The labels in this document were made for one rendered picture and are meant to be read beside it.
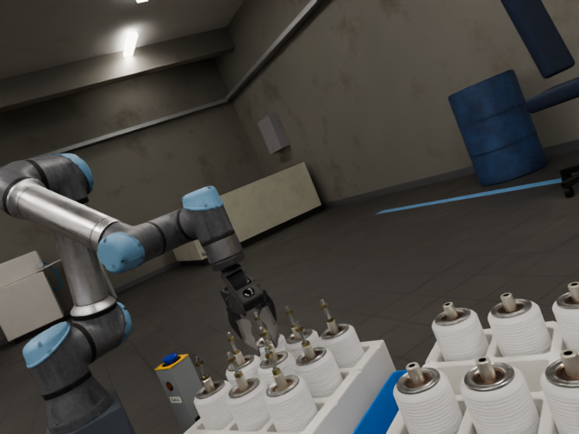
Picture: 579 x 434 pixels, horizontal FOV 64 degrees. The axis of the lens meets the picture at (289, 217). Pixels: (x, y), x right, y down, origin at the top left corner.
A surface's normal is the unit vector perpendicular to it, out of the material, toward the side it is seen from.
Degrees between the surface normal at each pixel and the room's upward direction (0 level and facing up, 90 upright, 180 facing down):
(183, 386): 90
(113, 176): 90
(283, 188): 90
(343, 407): 90
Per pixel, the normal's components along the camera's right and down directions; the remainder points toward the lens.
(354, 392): 0.75, -0.25
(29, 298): 0.43, -0.10
